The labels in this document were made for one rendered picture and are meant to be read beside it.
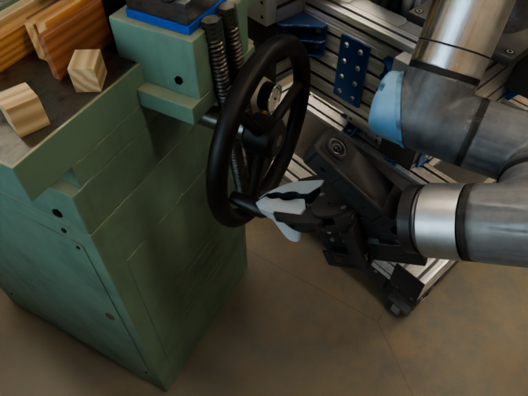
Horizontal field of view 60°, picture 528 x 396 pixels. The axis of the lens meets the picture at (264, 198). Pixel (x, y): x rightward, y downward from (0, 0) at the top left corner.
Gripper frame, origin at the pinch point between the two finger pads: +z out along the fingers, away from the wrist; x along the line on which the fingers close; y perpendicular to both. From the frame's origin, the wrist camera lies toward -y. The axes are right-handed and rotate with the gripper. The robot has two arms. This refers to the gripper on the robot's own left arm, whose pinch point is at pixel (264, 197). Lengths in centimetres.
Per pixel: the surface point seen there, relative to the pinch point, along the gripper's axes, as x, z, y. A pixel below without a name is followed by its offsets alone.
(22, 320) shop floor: -15, 103, 39
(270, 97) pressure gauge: 34.8, 22.7, 3.1
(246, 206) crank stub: -0.9, 2.8, 0.8
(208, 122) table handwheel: 9.2, 13.5, -6.7
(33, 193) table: -15.6, 19.1, -13.0
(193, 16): 9.2, 6.4, -21.5
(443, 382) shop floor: 31, 3, 90
